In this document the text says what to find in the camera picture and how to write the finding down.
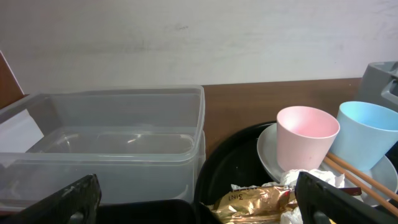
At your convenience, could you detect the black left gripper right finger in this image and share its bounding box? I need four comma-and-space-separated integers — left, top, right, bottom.
295, 172, 397, 224

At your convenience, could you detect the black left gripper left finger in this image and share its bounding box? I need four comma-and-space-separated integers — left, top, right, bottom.
1, 174, 101, 224

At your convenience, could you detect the white tissue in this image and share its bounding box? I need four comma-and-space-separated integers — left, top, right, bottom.
262, 169, 345, 224

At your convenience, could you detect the wooden chopstick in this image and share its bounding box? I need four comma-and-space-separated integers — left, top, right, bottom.
326, 152, 398, 202
322, 156, 398, 217

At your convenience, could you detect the gold brown snack wrapper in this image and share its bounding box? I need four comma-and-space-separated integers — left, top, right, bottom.
207, 185, 363, 224

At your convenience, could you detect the pink plastic cup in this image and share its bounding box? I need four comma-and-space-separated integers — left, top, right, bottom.
277, 106, 340, 171

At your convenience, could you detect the clear plastic waste bin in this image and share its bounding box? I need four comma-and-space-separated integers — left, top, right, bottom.
1, 86, 206, 212

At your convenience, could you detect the grey dishwasher rack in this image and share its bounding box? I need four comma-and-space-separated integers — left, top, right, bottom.
355, 61, 397, 111

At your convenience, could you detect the light blue plastic cup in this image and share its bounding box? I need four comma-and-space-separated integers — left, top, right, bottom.
330, 101, 397, 171

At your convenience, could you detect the black rectangular tray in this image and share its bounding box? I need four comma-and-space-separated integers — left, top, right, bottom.
96, 199, 196, 224

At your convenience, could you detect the white label on bin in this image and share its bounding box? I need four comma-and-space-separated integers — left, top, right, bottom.
1, 110, 44, 153

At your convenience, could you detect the round black tray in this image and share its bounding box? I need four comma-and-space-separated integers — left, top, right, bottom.
193, 120, 398, 224

